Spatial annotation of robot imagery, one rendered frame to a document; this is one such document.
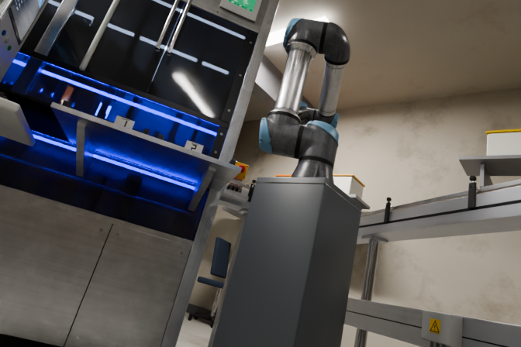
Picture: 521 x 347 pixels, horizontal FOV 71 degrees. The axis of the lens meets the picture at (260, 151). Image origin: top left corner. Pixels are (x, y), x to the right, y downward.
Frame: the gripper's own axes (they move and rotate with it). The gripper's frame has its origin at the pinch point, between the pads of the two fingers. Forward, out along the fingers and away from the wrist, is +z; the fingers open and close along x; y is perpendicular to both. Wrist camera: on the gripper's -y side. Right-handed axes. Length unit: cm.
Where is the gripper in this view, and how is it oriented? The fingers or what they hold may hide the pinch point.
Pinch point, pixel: (299, 118)
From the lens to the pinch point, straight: 136.8
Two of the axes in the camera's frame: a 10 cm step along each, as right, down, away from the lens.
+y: 9.5, -2.9, 1.3
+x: 3.1, 9.4, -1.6
